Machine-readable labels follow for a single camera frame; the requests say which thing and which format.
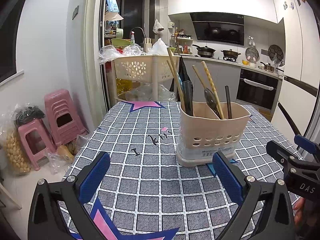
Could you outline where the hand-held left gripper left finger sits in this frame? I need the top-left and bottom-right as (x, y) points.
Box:
(27, 151), (111, 240)

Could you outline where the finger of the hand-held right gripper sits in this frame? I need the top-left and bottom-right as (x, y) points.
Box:
(266, 140), (304, 166)
(294, 134), (320, 155)

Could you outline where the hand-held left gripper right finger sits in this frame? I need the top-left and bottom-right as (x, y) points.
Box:
(212, 151), (296, 240)

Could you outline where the beige plastic utensil holder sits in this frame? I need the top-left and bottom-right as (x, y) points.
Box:
(175, 102), (251, 167)

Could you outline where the black chopstick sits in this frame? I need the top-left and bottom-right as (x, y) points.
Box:
(186, 80), (194, 117)
(182, 81), (189, 113)

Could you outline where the person's right hand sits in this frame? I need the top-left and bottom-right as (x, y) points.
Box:
(293, 197), (307, 227)

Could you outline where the clear bag of potatoes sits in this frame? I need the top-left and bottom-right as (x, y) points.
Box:
(47, 135), (83, 174)

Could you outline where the grey checked star tablecloth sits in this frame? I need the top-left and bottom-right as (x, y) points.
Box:
(61, 101), (304, 240)

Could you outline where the black built-in oven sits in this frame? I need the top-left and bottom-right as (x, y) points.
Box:
(236, 68), (279, 110)

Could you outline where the small metal saucepan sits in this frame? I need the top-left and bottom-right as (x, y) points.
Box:
(260, 61), (285, 73)

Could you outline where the stack of pink plastic stools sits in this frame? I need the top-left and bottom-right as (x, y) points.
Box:
(44, 89), (88, 145)

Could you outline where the pink plastic stool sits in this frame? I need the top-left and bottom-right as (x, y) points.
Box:
(18, 119), (57, 172)

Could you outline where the clear bag of yellow balls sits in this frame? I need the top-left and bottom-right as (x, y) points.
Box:
(0, 115), (32, 175)

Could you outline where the wooden furniture leg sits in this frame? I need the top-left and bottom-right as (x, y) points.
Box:
(0, 180), (23, 210)

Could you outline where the dark netted bag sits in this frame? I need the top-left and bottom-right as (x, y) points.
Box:
(14, 104), (45, 127)

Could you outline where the yellow oil bottle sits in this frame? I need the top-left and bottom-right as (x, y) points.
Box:
(116, 79), (133, 97)

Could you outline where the round divided pan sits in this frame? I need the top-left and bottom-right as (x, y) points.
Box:
(268, 44), (285, 63)

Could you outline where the round metal strainer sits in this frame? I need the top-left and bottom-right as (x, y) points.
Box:
(244, 37), (260, 60)

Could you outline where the white refrigerator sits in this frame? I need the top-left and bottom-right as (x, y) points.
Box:
(271, 0), (318, 140)

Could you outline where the dark cooking pot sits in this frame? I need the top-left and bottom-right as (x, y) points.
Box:
(220, 49), (242, 60)

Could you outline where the black hanging bag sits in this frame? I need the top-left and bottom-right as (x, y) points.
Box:
(169, 56), (193, 93)

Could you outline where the black wok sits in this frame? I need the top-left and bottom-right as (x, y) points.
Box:
(192, 44), (217, 57)

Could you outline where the crumpled clear plastic wrap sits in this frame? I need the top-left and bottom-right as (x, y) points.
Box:
(98, 44), (125, 64)

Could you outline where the beige perforated basket cart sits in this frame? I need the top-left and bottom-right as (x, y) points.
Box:
(110, 54), (180, 103)

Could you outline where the black range hood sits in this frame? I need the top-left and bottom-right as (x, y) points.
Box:
(189, 12), (245, 46)

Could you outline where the green plastic basin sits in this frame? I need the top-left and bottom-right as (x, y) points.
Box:
(111, 38), (132, 47)

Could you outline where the condiment rack with bottles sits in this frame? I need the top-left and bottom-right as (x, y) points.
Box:
(171, 27), (194, 55)

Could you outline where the white plastic bag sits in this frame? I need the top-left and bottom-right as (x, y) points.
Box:
(147, 38), (168, 56)

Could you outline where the curved kitchen faucet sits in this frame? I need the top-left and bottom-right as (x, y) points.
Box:
(130, 27), (146, 45)

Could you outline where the dark window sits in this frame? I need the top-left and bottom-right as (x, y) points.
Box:
(0, 2), (24, 83)

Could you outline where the hanging clear plastic bag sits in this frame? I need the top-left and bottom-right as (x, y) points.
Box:
(152, 19), (164, 33)

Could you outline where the blue packet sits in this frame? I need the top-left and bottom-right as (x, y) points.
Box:
(105, 0), (120, 13)

